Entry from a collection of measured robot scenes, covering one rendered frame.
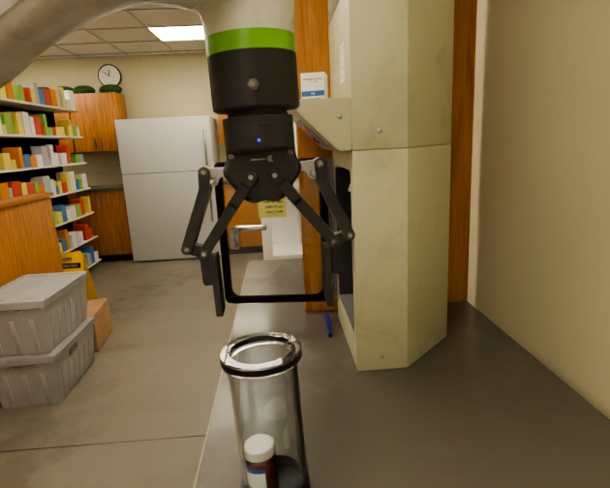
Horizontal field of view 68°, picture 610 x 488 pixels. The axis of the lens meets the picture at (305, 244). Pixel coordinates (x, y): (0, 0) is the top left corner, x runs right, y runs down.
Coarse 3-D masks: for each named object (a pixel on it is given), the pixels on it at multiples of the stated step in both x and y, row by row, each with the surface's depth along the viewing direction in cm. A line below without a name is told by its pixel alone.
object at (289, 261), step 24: (312, 192) 120; (240, 216) 122; (264, 216) 122; (288, 216) 122; (240, 240) 124; (264, 240) 124; (288, 240) 123; (312, 240) 123; (240, 264) 126; (264, 264) 125; (288, 264) 125; (312, 264) 124; (240, 288) 127; (264, 288) 127; (288, 288) 126; (312, 288) 126
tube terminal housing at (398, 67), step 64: (384, 0) 82; (448, 0) 93; (384, 64) 84; (448, 64) 97; (384, 128) 87; (448, 128) 100; (384, 192) 89; (448, 192) 104; (384, 256) 92; (384, 320) 95
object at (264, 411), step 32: (224, 352) 59; (256, 352) 64; (288, 352) 62; (256, 384) 56; (288, 384) 57; (256, 416) 57; (288, 416) 58; (256, 448) 58; (288, 448) 59; (256, 480) 59; (288, 480) 59
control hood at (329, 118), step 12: (300, 108) 85; (312, 108) 85; (324, 108) 85; (336, 108) 85; (348, 108) 85; (312, 120) 85; (324, 120) 86; (336, 120) 86; (348, 120) 86; (324, 132) 86; (336, 132) 86; (348, 132) 86; (336, 144) 87; (348, 144) 87
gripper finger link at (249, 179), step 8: (248, 176) 47; (256, 176) 47; (240, 184) 48; (248, 184) 47; (240, 192) 48; (248, 192) 48; (232, 200) 48; (240, 200) 48; (232, 208) 49; (224, 216) 49; (232, 216) 49; (216, 224) 49; (224, 224) 49; (216, 232) 49; (208, 240) 49; (216, 240) 49; (200, 248) 49; (208, 248) 49; (200, 256) 50; (208, 256) 50
